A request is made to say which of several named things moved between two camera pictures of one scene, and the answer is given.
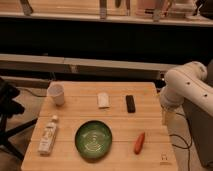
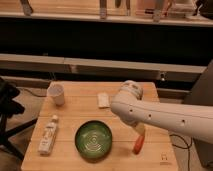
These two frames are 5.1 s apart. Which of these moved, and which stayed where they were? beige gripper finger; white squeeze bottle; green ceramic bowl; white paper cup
Moved: beige gripper finger
Stayed: white paper cup; green ceramic bowl; white squeeze bottle
